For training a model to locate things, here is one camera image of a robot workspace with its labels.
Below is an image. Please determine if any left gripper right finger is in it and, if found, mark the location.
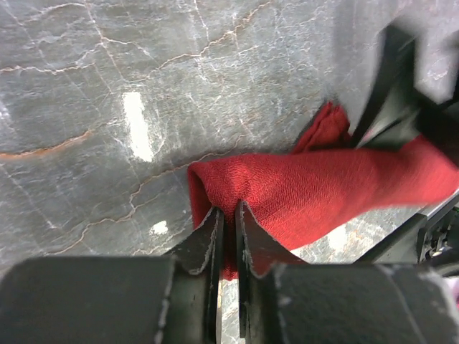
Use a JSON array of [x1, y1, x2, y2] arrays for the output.
[[235, 201, 305, 343]]

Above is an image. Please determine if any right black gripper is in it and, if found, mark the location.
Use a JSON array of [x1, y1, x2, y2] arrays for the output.
[[350, 21, 458, 161]]

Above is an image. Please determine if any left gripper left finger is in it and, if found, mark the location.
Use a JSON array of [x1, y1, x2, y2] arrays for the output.
[[163, 207, 224, 343]]

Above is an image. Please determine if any dark red cloth napkin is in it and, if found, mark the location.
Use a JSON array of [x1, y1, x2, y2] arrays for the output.
[[187, 103, 458, 280]]

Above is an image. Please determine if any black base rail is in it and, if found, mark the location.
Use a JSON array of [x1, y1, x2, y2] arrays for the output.
[[356, 191, 458, 264]]

